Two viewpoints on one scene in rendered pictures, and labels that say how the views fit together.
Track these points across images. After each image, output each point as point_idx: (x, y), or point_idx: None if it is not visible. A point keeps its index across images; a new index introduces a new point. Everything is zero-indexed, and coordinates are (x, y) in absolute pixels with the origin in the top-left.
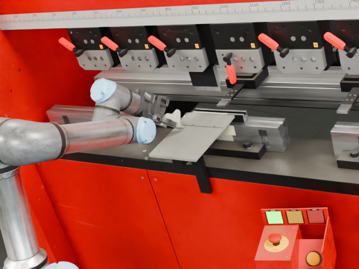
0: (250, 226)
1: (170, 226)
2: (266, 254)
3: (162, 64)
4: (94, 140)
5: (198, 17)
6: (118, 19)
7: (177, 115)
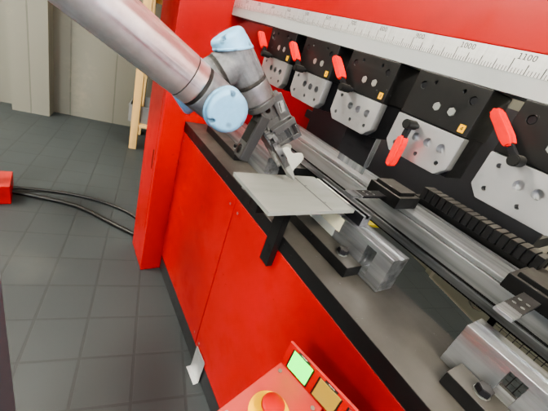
0: (276, 331)
1: (221, 262)
2: None
3: (327, 109)
4: (103, 15)
5: (413, 55)
6: (321, 28)
7: (296, 159)
